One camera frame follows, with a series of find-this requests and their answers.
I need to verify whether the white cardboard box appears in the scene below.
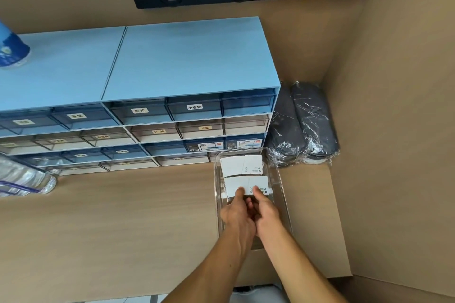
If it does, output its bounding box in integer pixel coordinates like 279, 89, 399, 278
223, 175, 270, 204
220, 154, 264, 178

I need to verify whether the wide blue drawer cabinet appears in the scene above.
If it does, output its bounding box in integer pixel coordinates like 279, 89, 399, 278
101, 17, 281, 167

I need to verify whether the dark pouch in plastic wrap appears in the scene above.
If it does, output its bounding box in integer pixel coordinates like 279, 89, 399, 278
264, 83, 310, 167
291, 80, 340, 167

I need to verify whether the person's left forearm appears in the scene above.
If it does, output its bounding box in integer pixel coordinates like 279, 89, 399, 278
162, 230, 256, 303

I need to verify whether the person's left hand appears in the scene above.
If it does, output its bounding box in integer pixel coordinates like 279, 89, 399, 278
220, 187, 257, 239

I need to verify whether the person's right forearm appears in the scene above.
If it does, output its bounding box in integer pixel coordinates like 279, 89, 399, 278
257, 230, 350, 303

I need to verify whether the person's right hand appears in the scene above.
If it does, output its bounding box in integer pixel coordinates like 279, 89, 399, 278
248, 188, 286, 240

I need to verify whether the blue paper cup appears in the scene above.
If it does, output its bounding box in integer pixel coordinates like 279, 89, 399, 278
0, 21, 31, 69

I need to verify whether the clear plastic water bottle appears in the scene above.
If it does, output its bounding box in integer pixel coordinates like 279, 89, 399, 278
0, 155, 58, 198

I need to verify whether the clear plastic tray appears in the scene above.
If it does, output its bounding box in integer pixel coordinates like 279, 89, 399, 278
213, 147, 294, 251

